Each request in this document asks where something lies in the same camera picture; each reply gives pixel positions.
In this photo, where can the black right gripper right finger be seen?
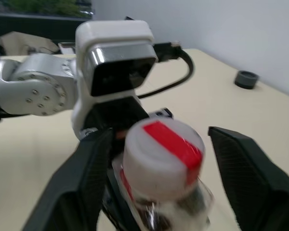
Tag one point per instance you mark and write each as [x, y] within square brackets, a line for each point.
[255, 187]

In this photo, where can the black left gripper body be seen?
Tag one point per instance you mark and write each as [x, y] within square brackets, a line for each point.
[115, 113]

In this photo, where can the white bottle cap red tape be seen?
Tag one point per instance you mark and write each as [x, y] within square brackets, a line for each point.
[159, 168]

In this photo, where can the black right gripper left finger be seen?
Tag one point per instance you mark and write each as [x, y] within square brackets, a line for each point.
[69, 192]

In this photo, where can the window with dark frame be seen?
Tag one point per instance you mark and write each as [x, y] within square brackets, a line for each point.
[38, 21]

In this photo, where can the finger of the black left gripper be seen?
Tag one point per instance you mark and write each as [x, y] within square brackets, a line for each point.
[118, 214]

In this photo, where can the crumpled beige cloth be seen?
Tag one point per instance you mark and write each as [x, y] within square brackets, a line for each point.
[26, 43]

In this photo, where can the clear plastic drink bottle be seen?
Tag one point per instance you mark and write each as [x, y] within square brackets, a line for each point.
[183, 209]

